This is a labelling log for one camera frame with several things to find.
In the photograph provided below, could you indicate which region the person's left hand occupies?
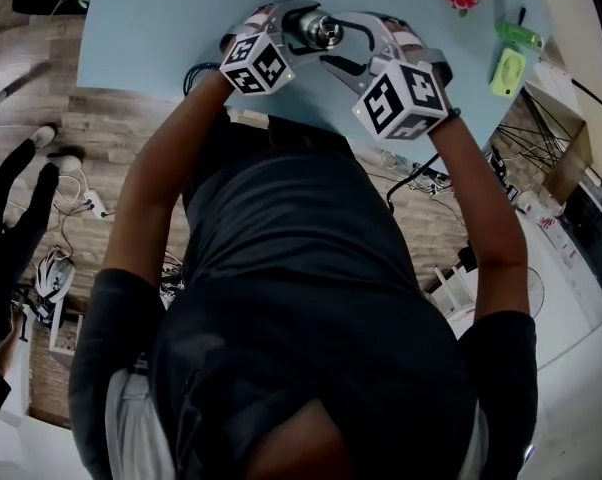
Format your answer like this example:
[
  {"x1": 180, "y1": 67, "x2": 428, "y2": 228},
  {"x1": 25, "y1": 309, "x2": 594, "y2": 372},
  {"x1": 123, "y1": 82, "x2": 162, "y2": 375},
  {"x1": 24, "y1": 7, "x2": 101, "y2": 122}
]
[{"x1": 242, "y1": 2, "x2": 281, "y2": 34}]

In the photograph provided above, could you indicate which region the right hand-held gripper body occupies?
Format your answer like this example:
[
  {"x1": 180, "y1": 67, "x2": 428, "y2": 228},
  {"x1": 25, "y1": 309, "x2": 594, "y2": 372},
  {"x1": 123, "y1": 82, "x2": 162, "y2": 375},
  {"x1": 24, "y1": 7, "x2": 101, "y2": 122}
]
[{"x1": 350, "y1": 45, "x2": 454, "y2": 144}]

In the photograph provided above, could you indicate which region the white power strip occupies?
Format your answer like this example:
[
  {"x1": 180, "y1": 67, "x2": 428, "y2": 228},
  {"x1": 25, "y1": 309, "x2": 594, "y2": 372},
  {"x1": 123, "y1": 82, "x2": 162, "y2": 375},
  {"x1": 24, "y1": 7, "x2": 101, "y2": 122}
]
[{"x1": 83, "y1": 190, "x2": 110, "y2": 219}]

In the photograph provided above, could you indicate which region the white helmet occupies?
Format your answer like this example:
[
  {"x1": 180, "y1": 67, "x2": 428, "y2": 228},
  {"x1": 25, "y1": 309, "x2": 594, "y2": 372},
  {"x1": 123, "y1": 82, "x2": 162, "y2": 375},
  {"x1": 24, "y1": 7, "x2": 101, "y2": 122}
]
[{"x1": 33, "y1": 250, "x2": 77, "y2": 305}]

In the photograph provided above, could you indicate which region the person's right hand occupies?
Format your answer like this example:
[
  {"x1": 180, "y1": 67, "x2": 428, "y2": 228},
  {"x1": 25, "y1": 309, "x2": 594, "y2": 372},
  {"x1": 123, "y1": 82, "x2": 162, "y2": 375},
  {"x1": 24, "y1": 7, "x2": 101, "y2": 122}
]
[{"x1": 383, "y1": 15, "x2": 427, "y2": 60}]

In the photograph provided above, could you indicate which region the person's left forearm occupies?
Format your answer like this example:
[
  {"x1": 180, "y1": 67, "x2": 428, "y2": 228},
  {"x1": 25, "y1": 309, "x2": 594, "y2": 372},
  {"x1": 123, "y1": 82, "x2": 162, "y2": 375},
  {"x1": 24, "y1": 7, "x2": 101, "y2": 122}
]
[{"x1": 103, "y1": 70, "x2": 232, "y2": 290}]

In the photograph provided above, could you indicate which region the white wooden crate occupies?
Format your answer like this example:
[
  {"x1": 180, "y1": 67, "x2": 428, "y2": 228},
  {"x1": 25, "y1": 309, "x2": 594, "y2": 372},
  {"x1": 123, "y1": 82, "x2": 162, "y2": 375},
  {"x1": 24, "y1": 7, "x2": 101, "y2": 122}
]
[{"x1": 48, "y1": 297, "x2": 85, "y2": 369}]

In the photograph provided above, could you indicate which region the white wooden rack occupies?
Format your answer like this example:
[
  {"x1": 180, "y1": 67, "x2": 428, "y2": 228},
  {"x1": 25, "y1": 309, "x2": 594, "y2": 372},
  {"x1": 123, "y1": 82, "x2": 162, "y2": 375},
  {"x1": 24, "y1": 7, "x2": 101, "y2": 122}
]
[{"x1": 428, "y1": 262, "x2": 477, "y2": 320}]

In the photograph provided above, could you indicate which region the green plastic bottle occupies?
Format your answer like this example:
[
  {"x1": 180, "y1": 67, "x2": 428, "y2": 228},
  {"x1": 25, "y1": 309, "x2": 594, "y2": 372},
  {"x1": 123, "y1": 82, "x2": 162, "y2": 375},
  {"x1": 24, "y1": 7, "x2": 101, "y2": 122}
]
[{"x1": 494, "y1": 6, "x2": 545, "y2": 52}]

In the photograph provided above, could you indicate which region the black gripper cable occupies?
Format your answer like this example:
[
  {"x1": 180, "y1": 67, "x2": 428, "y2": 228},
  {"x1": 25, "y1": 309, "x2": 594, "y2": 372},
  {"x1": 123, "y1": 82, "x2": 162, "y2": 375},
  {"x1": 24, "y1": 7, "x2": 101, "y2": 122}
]
[
  {"x1": 182, "y1": 61, "x2": 223, "y2": 97},
  {"x1": 385, "y1": 152, "x2": 442, "y2": 215}
]

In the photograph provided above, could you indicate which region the person's right forearm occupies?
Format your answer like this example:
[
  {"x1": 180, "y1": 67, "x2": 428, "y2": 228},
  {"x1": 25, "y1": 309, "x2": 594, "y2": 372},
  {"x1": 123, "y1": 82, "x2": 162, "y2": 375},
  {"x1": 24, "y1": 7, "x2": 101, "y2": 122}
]
[{"x1": 425, "y1": 115, "x2": 530, "y2": 320}]

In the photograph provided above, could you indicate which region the lime green handheld fan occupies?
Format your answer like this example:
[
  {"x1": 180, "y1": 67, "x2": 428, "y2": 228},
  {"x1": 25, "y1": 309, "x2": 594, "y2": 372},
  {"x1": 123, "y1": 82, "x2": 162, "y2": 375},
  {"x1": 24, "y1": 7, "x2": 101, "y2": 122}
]
[{"x1": 489, "y1": 46, "x2": 527, "y2": 99}]

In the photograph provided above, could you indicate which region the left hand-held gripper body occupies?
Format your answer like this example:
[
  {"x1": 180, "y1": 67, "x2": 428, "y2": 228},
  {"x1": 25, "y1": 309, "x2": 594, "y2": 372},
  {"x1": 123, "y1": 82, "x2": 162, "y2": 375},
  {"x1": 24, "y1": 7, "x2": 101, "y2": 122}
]
[{"x1": 217, "y1": 2, "x2": 296, "y2": 98}]

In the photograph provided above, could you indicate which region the black standing fan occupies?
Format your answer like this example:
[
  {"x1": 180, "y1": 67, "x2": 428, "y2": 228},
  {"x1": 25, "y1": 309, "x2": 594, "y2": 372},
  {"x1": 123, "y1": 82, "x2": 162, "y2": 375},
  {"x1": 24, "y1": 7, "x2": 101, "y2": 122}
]
[{"x1": 523, "y1": 266, "x2": 546, "y2": 320}]

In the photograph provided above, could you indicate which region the person's black shirt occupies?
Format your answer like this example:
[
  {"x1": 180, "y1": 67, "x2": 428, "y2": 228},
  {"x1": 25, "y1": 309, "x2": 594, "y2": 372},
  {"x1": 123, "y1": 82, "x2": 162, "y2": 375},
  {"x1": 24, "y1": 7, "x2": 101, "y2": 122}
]
[{"x1": 68, "y1": 107, "x2": 540, "y2": 480}]

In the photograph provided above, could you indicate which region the dark metal cylindrical part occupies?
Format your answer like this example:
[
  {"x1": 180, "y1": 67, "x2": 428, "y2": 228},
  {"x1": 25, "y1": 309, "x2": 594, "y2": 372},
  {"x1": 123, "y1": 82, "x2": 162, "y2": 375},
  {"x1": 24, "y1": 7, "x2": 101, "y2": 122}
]
[{"x1": 305, "y1": 10, "x2": 343, "y2": 50}]

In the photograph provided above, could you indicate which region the wooden table with wire legs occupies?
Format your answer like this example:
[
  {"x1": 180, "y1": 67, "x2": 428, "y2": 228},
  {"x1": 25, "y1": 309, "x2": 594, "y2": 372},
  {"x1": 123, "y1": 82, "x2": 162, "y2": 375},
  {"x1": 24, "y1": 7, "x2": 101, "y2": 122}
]
[{"x1": 485, "y1": 80, "x2": 595, "y2": 205}]

